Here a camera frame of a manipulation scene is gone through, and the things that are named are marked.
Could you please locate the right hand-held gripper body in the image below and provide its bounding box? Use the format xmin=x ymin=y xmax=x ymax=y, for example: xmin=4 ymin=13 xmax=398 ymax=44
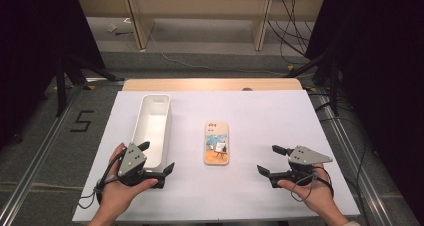
xmin=268 ymin=145 xmax=334 ymax=189

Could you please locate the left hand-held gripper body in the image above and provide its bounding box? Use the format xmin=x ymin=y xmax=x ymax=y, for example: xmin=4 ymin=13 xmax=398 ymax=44
xmin=117 ymin=142 xmax=166 ymax=189

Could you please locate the white plastic bin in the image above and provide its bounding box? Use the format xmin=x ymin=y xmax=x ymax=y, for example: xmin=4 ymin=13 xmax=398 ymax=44
xmin=131 ymin=94 xmax=173 ymax=172

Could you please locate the beige printed phone case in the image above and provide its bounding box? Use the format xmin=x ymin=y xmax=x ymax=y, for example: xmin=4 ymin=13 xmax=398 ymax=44
xmin=203 ymin=121 xmax=230 ymax=166

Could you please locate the person's left hand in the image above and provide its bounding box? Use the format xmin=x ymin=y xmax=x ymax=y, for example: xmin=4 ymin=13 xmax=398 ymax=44
xmin=99 ymin=143 xmax=159 ymax=219

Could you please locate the person's right hand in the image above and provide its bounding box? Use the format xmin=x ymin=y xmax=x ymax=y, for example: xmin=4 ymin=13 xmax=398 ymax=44
xmin=277 ymin=164 xmax=336 ymax=217

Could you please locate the white board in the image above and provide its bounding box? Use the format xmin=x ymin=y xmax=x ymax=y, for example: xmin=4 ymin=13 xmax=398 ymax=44
xmin=71 ymin=89 xmax=361 ymax=224

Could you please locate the black metal stand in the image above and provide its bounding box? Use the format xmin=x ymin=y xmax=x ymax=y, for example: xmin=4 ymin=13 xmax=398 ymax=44
xmin=283 ymin=47 xmax=342 ymax=118
xmin=54 ymin=50 xmax=126 ymax=118

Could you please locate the dark curtain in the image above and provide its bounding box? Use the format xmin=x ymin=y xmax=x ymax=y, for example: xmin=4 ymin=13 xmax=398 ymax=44
xmin=305 ymin=0 xmax=424 ymax=220
xmin=0 ymin=0 xmax=105 ymax=150

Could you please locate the beige wooden shelf unit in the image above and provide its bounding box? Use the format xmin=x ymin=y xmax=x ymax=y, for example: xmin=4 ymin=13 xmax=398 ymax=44
xmin=74 ymin=0 xmax=326 ymax=52

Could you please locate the left hand-held gripper black cable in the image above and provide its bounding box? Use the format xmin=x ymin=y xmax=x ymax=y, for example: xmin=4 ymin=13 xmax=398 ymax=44
xmin=77 ymin=147 xmax=128 ymax=210

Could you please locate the hand-held gripper black cable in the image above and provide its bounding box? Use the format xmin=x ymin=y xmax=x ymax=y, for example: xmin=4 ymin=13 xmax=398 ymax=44
xmin=77 ymin=147 xmax=128 ymax=210
xmin=289 ymin=165 xmax=335 ymax=203

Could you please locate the right hand-held gripper black cable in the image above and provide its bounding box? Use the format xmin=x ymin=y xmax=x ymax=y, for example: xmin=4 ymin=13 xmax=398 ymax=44
xmin=289 ymin=165 xmax=335 ymax=203

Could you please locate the aluminium rail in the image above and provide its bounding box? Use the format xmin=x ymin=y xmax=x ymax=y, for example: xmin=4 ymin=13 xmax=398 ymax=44
xmin=314 ymin=91 xmax=395 ymax=226
xmin=0 ymin=85 xmax=85 ymax=226

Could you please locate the white floor cable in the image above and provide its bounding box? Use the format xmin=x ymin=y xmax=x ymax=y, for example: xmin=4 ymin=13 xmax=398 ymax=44
xmin=145 ymin=27 xmax=288 ymax=78

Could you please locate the bundle of black cables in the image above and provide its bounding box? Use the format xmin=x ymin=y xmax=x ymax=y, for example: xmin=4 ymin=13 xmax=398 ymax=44
xmin=267 ymin=0 xmax=317 ymax=66

